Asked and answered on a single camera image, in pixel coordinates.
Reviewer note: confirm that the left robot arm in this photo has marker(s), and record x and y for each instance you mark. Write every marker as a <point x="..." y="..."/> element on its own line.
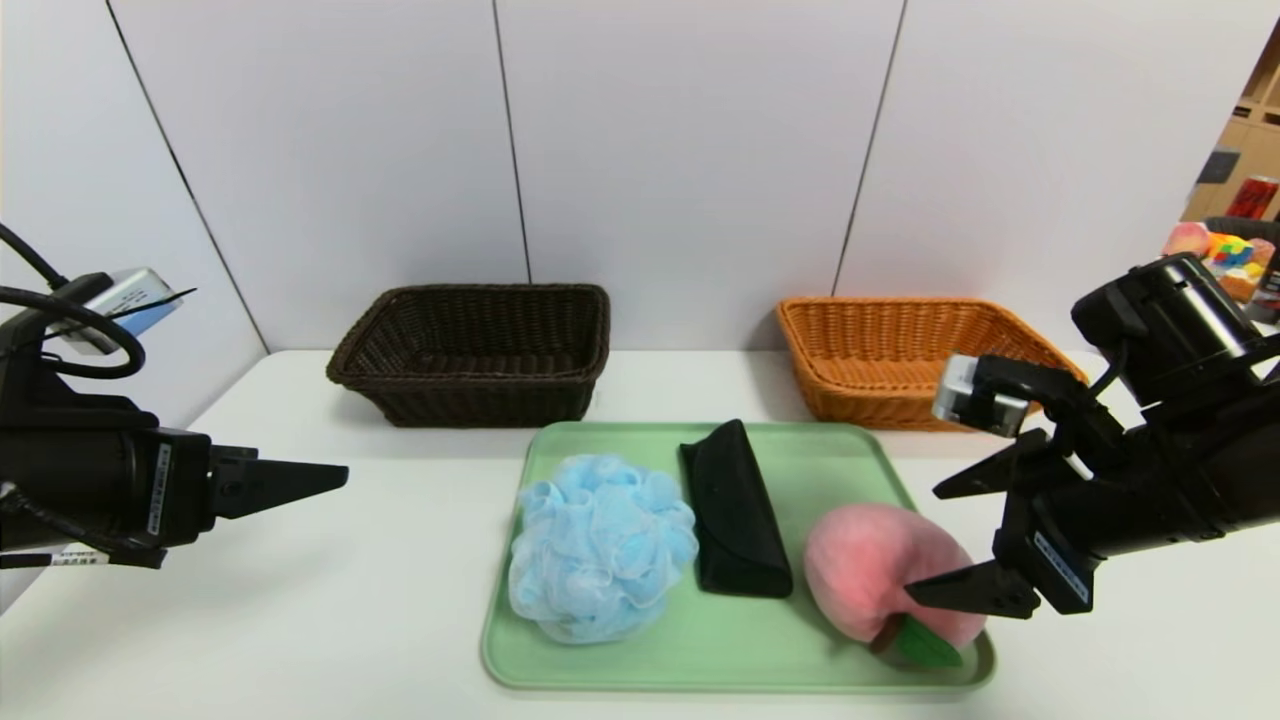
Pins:
<point x="60" y="480"/>

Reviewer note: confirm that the small toy peach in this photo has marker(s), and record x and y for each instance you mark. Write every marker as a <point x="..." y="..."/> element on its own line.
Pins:
<point x="1186" y="240"/>

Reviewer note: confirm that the colourful cube toy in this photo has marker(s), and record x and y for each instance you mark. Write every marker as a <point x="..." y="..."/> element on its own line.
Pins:
<point x="1230" y="250"/>

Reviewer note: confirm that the red soda can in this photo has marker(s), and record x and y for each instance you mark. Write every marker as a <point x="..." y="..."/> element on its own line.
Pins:
<point x="1252" y="198"/>

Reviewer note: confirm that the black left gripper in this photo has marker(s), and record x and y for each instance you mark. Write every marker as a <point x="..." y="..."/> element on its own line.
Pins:
<point x="172" y="488"/>

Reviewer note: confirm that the pink plush peach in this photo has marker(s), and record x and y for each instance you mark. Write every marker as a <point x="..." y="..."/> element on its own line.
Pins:
<point x="860" y="565"/>

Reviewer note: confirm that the dark brown wicker basket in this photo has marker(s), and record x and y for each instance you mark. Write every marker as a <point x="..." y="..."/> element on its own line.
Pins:
<point x="480" y="400"/>

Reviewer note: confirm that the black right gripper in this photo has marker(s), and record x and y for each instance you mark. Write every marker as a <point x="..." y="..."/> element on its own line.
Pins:
<point x="1045" y="553"/>

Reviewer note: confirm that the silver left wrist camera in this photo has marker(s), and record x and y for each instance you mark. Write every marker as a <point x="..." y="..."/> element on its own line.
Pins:
<point x="125" y="300"/>

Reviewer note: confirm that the wooden shelf unit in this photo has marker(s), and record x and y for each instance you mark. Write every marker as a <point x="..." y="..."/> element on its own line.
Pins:
<point x="1255" y="130"/>

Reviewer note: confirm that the green plastic tray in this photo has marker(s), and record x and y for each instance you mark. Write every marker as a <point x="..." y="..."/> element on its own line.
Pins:
<point x="720" y="640"/>

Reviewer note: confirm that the black glasses case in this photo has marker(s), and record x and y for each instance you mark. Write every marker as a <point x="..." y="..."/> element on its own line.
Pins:
<point x="735" y="520"/>

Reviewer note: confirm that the blue mesh bath loofah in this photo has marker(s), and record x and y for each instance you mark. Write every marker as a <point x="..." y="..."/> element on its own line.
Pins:
<point x="600" y="545"/>

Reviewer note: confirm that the orange wicker basket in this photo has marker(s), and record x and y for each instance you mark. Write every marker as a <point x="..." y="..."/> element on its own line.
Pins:
<point x="860" y="390"/>

